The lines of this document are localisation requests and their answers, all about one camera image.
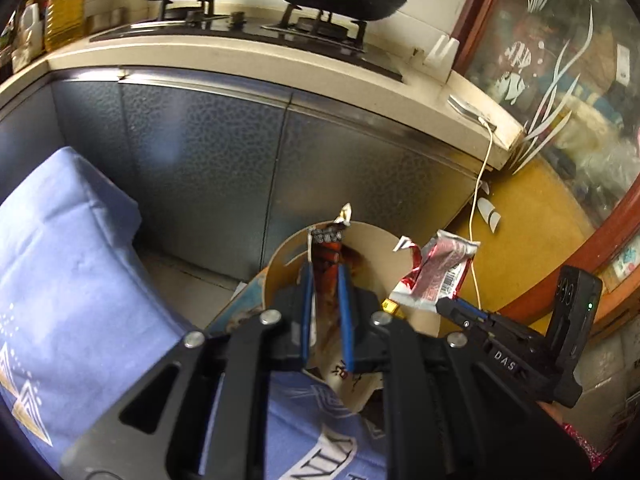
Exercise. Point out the small yellow wrapper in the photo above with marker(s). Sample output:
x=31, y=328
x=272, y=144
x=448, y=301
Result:
x=391, y=306

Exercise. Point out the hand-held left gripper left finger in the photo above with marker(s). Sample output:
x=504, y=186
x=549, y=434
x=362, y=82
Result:
x=307, y=310

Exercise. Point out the round cardboard paper bucket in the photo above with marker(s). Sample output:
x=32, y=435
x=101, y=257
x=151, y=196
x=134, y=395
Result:
x=372, y=245

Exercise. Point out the row of condiment bottles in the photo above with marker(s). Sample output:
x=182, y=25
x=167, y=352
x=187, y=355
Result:
x=6, y=47

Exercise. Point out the person's right forearm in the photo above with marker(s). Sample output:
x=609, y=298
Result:
x=575, y=435

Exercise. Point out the yellow cooking oil bottle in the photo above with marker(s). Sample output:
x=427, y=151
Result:
x=65, y=15

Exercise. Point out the black gas stove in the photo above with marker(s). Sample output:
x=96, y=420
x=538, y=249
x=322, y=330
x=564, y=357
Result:
x=250, y=35

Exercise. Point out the grey kitchen cabinet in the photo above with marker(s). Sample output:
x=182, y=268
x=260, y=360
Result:
x=210, y=160

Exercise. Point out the white phone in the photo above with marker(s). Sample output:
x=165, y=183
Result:
x=470, y=110

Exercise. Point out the dark red torn packet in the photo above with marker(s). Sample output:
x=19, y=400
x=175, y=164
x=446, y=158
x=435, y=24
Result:
x=327, y=255

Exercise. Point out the white plastic bottle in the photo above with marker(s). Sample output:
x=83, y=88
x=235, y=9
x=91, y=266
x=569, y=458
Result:
x=27, y=35

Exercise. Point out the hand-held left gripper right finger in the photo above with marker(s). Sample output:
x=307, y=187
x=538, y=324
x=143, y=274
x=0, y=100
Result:
x=346, y=315

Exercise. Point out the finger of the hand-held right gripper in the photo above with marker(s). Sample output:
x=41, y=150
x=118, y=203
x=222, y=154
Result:
x=452, y=315
x=475, y=309

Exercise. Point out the red white snack wrapper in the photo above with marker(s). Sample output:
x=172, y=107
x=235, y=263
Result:
x=440, y=270

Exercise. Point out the glass door wooden frame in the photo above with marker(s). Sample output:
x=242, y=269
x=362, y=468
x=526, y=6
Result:
x=560, y=85

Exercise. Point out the blue printed blanket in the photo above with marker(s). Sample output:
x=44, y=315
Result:
x=75, y=260

